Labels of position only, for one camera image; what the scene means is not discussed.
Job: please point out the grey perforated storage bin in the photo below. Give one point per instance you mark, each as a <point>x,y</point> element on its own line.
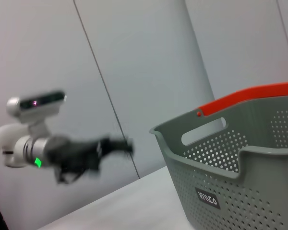
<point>218,191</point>

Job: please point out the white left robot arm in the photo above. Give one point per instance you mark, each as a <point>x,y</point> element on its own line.
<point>4,134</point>

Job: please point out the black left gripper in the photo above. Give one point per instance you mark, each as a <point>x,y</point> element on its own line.
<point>74,153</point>

